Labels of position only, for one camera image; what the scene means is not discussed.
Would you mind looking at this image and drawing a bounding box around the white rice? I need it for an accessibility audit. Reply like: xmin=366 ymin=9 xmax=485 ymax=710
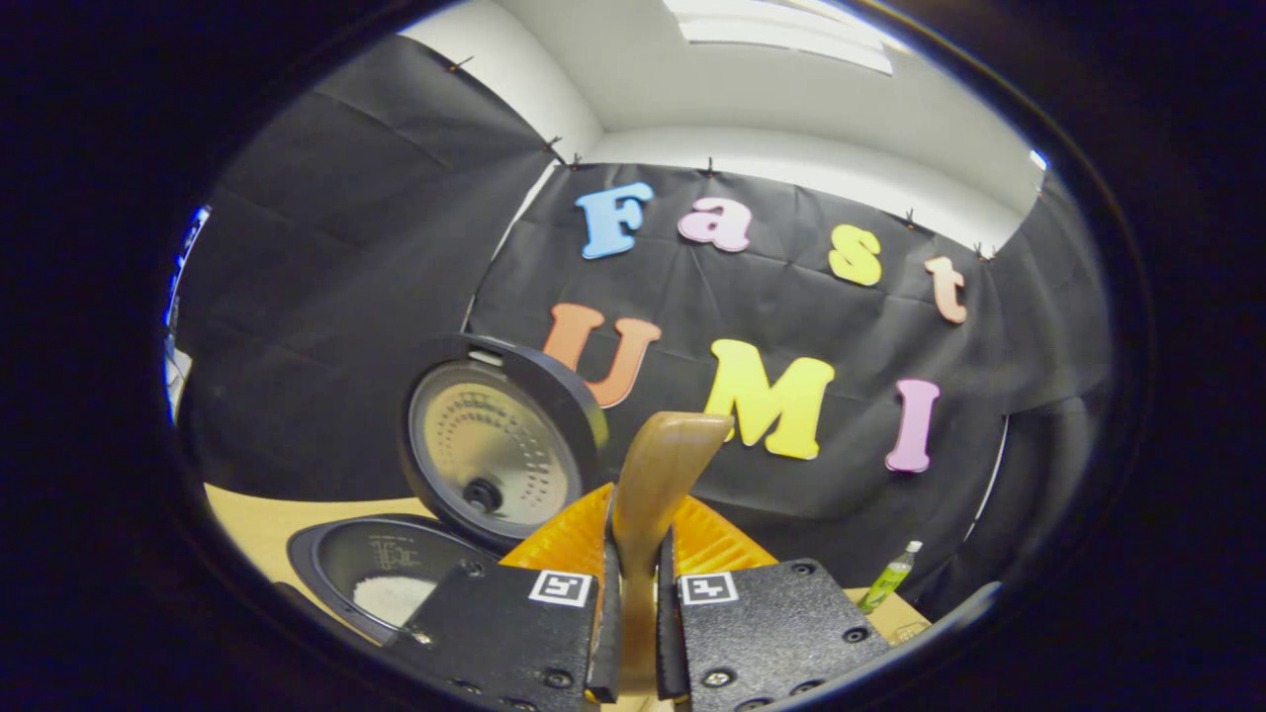
xmin=353 ymin=576 xmax=438 ymax=629

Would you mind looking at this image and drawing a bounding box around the dark grey rice cooker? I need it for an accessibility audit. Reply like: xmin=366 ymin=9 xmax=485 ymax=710
xmin=287 ymin=333 xmax=609 ymax=644

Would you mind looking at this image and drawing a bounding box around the ceiling light panel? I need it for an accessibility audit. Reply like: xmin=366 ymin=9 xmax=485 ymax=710
xmin=663 ymin=0 xmax=896 ymax=75

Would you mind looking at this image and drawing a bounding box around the green drink bottle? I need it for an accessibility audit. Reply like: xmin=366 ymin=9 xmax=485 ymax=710
xmin=857 ymin=540 xmax=924 ymax=616

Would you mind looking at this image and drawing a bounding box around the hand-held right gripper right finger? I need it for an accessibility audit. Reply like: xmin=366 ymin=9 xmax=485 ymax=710
xmin=658 ymin=494 xmax=896 ymax=712

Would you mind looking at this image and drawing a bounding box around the black backdrop cloth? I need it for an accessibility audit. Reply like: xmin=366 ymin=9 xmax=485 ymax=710
xmin=173 ymin=35 xmax=1114 ymax=634

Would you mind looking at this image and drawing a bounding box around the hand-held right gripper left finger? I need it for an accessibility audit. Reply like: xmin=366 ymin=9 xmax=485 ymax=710
xmin=386 ymin=483 xmax=622 ymax=708

